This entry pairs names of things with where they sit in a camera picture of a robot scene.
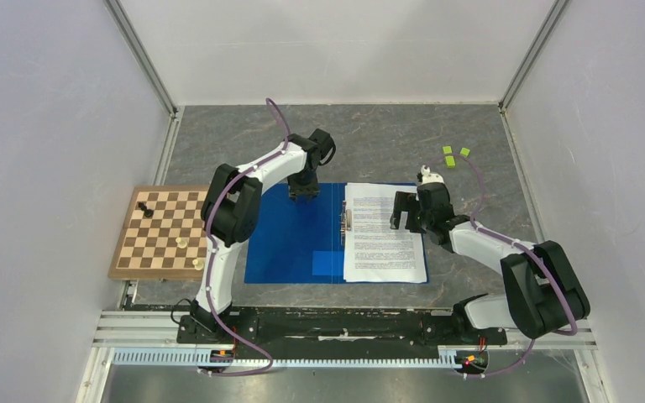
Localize white printed paper stack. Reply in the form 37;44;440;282
343;182;427;284

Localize metal folder clip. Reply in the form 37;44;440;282
340;201;352;246

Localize blue plastic folder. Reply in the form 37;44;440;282
244;183;353;284

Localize wooden chessboard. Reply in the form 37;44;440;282
108;186;208;280

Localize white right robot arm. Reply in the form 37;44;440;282
390;182;590;343

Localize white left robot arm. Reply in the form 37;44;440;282
190;128;336;343

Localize long green block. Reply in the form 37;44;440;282
443;146;456;168

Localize white chess pawn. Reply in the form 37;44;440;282
176;238;188;249
192;259;204;271

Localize black chess piece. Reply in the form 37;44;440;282
137;201;154;218

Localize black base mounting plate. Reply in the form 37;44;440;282
176;306;507;361

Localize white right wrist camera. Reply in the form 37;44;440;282
417;165;445;187

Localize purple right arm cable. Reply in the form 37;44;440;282
423;154;579;379

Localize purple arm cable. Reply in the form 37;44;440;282
202;97;292;378
423;154;579;379

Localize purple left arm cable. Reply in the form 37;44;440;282
202;97;292;378

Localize aluminium frame rails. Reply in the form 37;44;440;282
76;1;609;402

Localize white slotted cable duct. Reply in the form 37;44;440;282
112;348;459;369

